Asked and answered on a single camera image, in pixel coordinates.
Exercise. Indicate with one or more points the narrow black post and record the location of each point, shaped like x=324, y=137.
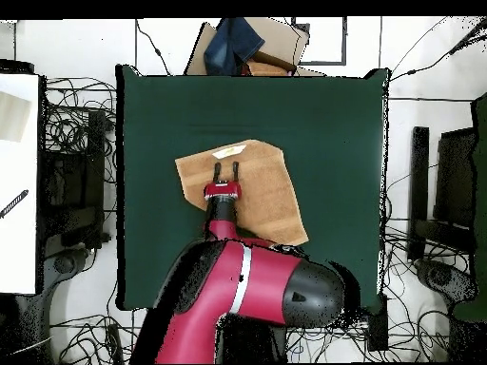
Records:
x=418, y=190

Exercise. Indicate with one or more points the cardboard box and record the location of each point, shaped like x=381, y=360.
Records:
x=281, y=38

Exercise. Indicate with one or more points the black equipment rack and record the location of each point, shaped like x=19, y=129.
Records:
x=95, y=171

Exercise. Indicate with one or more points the tan terry towel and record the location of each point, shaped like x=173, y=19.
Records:
x=266, y=190

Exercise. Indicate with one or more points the beige block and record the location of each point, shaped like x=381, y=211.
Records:
x=13, y=118

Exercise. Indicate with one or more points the black rectangular floor frame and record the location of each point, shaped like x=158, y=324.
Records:
x=344, y=42

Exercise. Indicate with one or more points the dark green table cloth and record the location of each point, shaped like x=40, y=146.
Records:
x=323, y=114

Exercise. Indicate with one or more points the blue jeans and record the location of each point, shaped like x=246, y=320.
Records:
x=228, y=45

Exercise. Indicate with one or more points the black round caster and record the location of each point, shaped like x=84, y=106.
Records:
x=64, y=263

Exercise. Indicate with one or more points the small black box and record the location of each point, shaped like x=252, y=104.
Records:
x=377, y=330

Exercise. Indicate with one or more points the white desk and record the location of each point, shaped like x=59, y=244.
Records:
x=19, y=247

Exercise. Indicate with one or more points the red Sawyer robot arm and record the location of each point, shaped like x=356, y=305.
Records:
x=258, y=281

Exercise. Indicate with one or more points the tan towel in box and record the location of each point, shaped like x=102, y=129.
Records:
x=266, y=69

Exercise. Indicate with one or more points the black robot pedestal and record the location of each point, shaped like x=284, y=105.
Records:
x=251, y=342

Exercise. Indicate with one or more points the wide black stand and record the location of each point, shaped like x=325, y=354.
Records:
x=454, y=178

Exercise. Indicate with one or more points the black ridged tool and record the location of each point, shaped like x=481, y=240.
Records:
x=13, y=204

